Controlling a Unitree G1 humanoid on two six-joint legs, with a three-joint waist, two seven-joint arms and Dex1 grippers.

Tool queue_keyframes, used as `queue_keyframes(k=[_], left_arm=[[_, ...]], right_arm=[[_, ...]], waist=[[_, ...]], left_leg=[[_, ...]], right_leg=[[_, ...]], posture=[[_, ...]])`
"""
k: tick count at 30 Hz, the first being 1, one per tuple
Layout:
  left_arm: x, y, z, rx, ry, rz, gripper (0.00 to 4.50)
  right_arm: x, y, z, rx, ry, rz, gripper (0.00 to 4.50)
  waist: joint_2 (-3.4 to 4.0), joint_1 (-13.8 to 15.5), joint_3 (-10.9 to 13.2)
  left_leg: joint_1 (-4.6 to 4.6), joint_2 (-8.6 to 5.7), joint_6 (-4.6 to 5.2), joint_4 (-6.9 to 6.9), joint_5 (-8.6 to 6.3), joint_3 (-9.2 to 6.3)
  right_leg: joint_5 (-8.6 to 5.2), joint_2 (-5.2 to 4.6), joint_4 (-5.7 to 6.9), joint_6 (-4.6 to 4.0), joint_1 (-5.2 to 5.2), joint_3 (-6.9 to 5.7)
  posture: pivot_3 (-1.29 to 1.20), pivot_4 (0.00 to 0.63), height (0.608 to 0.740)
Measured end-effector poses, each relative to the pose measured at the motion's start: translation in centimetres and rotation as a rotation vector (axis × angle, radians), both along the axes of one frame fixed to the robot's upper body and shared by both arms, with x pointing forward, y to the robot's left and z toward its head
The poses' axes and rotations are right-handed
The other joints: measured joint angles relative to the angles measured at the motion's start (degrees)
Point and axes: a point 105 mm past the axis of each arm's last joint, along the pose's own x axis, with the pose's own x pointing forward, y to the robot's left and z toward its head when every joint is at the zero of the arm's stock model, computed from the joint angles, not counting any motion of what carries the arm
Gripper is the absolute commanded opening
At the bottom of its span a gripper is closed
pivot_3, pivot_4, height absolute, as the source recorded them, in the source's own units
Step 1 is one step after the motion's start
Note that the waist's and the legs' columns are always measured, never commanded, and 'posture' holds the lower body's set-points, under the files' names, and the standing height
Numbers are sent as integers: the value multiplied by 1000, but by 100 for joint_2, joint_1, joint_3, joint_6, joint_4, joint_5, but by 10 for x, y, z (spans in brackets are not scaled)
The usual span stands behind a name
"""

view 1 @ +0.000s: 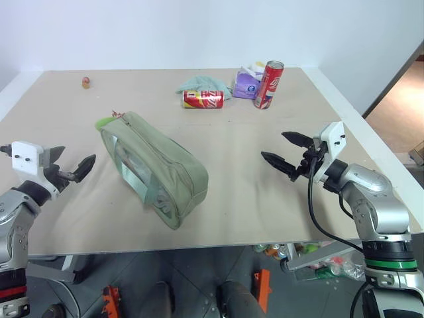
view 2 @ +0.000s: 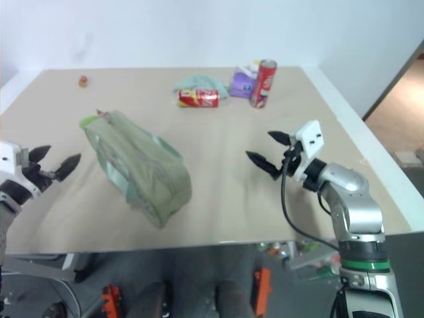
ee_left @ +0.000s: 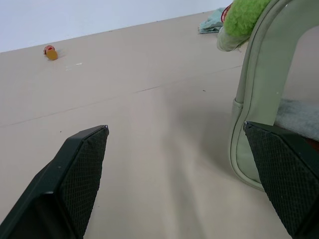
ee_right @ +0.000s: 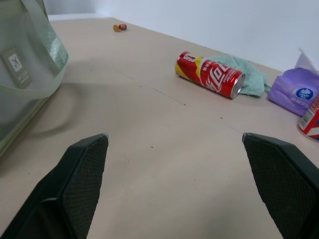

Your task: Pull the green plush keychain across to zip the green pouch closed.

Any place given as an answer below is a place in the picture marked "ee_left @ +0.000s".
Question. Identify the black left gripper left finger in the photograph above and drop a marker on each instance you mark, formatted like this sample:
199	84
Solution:
62	184

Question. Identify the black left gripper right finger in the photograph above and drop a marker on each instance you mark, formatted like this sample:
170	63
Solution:
284	179

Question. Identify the pale green bag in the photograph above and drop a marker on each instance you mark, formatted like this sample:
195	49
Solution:
251	82

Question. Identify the small orange red toy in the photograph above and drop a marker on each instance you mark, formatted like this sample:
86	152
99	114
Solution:
51	52

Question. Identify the green plush toy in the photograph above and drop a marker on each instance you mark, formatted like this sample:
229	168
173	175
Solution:
239	20

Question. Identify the light teal cloth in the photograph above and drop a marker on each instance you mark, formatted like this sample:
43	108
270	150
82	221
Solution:
210	22

